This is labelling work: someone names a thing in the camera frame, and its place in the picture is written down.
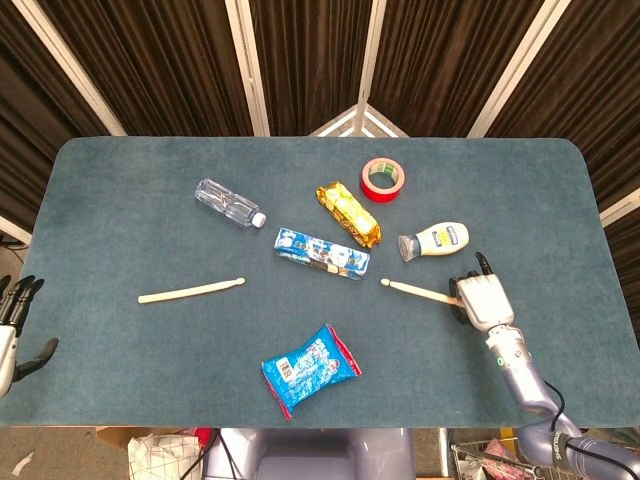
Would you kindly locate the clear plastic water bottle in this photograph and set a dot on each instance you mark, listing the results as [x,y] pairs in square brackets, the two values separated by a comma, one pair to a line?
[225,202]

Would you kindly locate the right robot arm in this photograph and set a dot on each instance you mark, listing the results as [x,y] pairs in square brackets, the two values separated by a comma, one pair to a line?
[525,380]

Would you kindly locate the blue snack bag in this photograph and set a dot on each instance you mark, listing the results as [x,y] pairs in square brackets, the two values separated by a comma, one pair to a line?
[310,370]

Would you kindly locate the brown curtain screen panel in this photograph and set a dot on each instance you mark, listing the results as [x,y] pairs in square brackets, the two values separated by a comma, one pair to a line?
[600,100]
[310,60]
[440,60]
[165,65]
[30,125]

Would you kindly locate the wooden drumstick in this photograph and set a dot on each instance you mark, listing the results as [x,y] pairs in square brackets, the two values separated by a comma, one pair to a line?
[420,290]
[190,291]

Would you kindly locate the red tape roll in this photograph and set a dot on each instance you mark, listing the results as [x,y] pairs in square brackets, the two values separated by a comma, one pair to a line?
[382,194]

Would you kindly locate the cardboard box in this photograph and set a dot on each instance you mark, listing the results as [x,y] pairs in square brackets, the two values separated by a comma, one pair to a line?
[120,436]

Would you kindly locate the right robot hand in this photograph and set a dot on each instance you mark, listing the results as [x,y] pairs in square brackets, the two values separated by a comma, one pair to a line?
[487,302]

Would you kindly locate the white mayonnaise squeeze bottle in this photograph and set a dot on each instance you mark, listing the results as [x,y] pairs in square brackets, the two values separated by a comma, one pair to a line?
[440,240]

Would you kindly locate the pink packet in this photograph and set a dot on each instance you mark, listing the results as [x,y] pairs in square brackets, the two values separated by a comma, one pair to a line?
[500,450]

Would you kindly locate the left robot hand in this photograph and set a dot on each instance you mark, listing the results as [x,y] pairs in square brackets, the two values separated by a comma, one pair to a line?
[7,350]

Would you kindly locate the white checked cloth bag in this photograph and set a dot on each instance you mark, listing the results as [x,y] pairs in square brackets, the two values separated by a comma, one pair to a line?
[165,457]

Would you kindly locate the white paper scrap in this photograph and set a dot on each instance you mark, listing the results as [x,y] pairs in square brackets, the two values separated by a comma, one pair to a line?
[22,464]

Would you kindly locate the lavender robot torso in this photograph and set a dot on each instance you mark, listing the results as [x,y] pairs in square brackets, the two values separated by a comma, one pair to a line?
[310,455]

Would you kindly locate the blue Oreo cookie box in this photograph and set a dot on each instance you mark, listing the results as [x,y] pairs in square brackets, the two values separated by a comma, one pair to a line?
[320,252]

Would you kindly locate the gold foil snack packet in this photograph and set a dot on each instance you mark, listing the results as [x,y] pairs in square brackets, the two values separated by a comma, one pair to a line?
[347,212]

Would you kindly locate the small red object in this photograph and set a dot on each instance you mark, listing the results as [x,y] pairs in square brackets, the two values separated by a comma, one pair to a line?
[204,435]

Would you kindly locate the teal felt table cover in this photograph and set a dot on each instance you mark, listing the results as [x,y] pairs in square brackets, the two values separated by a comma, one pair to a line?
[150,360]

